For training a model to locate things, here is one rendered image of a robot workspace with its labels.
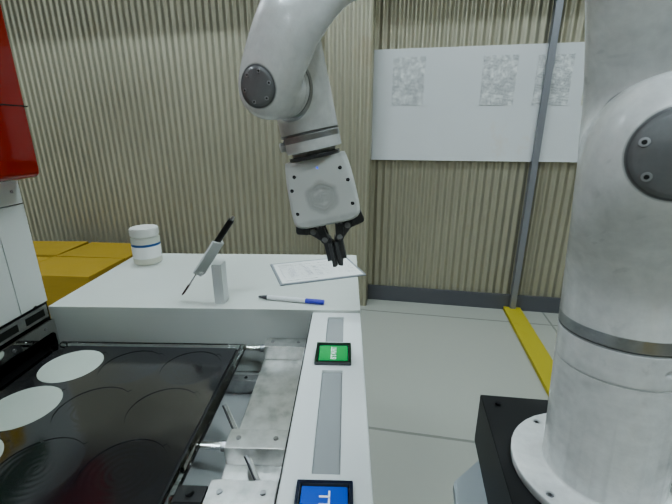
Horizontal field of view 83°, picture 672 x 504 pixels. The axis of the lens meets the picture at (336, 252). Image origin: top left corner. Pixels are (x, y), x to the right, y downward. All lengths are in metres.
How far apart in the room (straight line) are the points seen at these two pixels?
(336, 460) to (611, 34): 0.50
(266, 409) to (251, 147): 2.60
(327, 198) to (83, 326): 0.59
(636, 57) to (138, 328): 0.87
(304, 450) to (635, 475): 0.33
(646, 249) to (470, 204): 2.57
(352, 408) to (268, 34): 0.45
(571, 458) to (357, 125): 2.43
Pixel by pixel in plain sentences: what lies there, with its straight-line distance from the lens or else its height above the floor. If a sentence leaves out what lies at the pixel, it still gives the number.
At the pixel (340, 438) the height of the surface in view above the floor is 0.96.
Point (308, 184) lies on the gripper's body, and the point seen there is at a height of 1.23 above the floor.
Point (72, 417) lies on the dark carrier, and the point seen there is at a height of 0.90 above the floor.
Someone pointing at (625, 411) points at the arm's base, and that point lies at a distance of 0.48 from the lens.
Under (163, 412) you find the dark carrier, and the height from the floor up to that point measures 0.90.
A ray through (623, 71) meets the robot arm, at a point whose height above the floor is 1.35.
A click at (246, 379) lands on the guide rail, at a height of 0.85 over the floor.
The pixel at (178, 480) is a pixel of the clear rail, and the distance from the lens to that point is 0.56.
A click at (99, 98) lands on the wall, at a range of 3.76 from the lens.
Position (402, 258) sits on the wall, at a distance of 3.00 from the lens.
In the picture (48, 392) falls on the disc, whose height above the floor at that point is 0.90.
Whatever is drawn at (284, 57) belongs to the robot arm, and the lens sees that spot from 0.47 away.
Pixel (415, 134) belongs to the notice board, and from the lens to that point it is 2.83.
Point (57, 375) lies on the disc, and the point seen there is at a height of 0.90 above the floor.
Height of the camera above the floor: 1.30
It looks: 18 degrees down
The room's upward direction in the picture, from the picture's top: straight up
